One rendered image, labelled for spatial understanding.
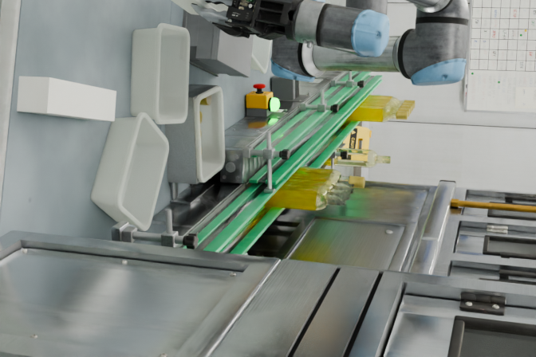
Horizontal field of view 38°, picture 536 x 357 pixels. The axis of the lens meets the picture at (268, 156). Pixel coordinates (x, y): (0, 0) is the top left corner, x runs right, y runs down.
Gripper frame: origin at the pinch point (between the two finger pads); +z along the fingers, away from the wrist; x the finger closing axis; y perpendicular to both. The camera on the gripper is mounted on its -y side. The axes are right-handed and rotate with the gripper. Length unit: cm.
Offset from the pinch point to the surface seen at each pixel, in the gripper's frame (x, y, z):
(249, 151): 25, -66, 7
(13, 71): 20.1, 18.0, 22.8
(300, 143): 20, -113, 6
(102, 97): 20.9, -1.9, 16.4
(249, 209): 40, -57, 0
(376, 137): -7, -680, 85
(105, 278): 47, 26, -7
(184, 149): 28, -46, 17
